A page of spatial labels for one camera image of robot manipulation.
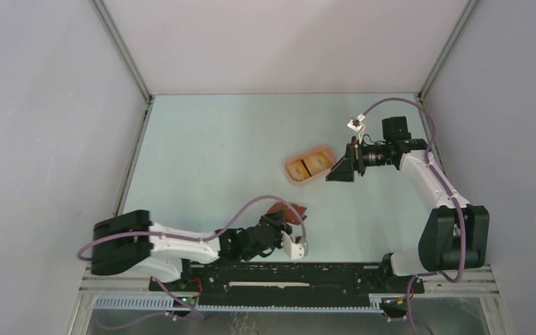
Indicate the aluminium frame rail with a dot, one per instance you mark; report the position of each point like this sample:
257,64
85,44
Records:
351,278

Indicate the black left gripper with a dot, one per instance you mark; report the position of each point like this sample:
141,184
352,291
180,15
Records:
278,221

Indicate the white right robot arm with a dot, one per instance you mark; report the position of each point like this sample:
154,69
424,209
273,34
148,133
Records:
455,234

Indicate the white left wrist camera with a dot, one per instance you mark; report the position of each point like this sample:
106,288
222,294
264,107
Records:
295,248

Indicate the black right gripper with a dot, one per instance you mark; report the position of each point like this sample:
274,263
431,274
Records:
343,170

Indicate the brown leather card holder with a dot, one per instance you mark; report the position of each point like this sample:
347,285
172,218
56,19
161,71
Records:
290,217

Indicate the pink plastic tray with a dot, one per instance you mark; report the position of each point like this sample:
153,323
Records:
328,150

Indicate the white cable duct strip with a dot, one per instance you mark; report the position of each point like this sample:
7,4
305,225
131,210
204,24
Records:
164,303

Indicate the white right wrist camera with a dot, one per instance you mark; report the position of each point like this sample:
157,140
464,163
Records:
357,125

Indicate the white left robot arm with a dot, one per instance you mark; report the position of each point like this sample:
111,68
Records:
133,243

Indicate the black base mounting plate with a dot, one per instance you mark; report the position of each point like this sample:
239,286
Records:
288,297

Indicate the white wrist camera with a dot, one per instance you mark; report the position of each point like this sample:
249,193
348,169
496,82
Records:
357,125
295,248

